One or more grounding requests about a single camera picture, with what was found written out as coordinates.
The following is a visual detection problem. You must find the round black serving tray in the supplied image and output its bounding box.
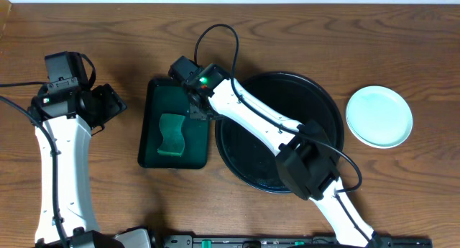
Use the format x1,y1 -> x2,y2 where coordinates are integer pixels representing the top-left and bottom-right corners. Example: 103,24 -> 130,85
215,72 -> 344,193

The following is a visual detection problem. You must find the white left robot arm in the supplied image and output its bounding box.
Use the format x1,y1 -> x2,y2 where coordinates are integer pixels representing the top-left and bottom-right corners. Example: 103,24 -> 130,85
27,84 -> 152,247

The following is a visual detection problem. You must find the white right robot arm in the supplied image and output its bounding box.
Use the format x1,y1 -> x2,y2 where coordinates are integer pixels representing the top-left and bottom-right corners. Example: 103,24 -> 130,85
170,60 -> 382,247

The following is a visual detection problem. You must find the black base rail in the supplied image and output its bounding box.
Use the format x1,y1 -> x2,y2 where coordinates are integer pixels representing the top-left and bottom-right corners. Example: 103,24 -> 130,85
162,235 -> 433,248

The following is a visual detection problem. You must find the black rectangular water tray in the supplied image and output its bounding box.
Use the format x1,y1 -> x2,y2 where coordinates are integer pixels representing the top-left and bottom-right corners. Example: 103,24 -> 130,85
137,78 -> 209,169

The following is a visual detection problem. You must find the green scrub sponge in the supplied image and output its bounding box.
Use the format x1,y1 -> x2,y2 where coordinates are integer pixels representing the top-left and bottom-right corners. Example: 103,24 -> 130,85
157,114 -> 185,157

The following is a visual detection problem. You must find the white plate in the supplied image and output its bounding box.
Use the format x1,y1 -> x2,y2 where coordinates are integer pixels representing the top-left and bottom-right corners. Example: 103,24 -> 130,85
349,124 -> 413,149

